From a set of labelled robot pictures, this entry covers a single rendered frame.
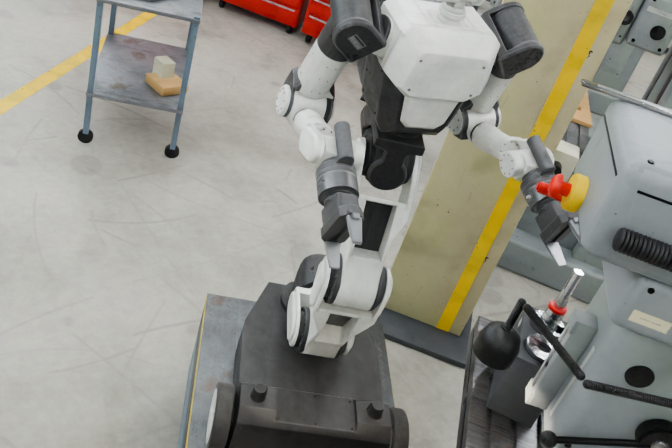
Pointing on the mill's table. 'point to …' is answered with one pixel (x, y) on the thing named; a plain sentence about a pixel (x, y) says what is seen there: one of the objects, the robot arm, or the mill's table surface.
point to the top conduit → (643, 248)
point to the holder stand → (520, 374)
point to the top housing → (627, 184)
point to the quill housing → (591, 405)
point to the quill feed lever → (649, 435)
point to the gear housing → (639, 303)
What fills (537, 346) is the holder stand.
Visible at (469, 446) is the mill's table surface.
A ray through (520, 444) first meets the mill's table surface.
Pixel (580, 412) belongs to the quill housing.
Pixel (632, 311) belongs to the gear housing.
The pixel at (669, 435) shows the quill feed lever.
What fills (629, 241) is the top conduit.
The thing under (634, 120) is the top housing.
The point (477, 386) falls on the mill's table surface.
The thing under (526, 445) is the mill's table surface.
